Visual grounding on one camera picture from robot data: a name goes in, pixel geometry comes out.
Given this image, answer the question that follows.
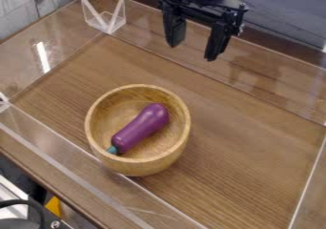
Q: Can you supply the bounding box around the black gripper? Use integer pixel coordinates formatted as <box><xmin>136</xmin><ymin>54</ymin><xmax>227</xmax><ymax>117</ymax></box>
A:
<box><xmin>160</xmin><ymin>0</ymin><xmax>248</xmax><ymax>61</ymax></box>

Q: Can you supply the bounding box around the black cable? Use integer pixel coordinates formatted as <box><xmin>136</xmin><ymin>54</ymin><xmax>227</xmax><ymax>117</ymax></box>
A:
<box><xmin>0</xmin><ymin>198</ymin><xmax>46</xmax><ymax>229</ymax></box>

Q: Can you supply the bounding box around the yellow black base equipment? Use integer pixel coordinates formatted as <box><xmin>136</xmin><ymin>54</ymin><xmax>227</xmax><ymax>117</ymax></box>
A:
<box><xmin>0</xmin><ymin>175</ymin><xmax>84</xmax><ymax>229</ymax></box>

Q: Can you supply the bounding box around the brown wooden bowl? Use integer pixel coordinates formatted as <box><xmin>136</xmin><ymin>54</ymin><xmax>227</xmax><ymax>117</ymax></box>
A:
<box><xmin>84</xmin><ymin>84</ymin><xmax>191</xmax><ymax>177</ymax></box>

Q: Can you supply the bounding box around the clear acrylic corner bracket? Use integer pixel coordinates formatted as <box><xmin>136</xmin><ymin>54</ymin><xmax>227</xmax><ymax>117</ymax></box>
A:
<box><xmin>80</xmin><ymin>0</ymin><xmax>125</xmax><ymax>34</ymax></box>

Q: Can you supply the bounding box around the purple toy eggplant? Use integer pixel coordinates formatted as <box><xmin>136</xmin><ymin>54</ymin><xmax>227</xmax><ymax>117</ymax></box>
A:
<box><xmin>105</xmin><ymin>103</ymin><xmax>169</xmax><ymax>155</ymax></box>

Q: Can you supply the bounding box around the clear acrylic tray wall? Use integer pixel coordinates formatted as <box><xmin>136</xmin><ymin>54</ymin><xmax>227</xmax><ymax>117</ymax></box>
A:
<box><xmin>0</xmin><ymin>0</ymin><xmax>326</xmax><ymax>229</ymax></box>

